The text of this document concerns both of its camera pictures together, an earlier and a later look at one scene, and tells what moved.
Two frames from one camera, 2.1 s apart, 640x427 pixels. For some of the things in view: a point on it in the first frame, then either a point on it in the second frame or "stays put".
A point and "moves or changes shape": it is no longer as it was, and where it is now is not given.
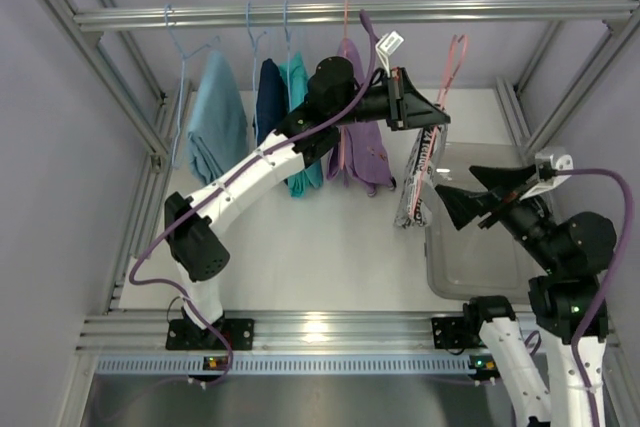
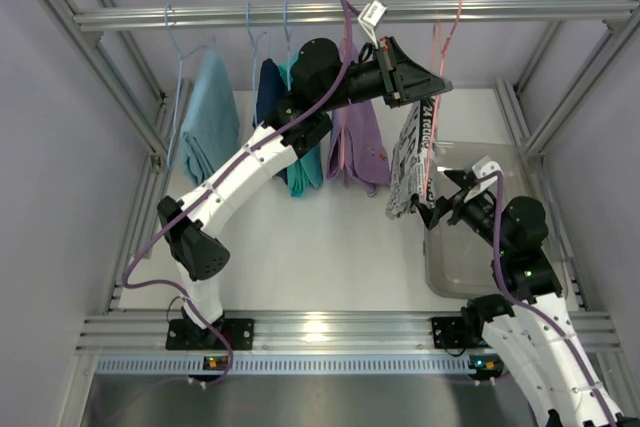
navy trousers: [271, 100] stays put
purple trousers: [359, 151] stays put
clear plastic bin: [481, 263] stays put
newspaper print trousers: [413, 209] moves or changes shape
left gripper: [395, 103] → [391, 73]
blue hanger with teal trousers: [288, 56] stays put
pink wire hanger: [459, 45] → [439, 86]
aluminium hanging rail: [591, 9] stays put
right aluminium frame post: [515, 101] stays put
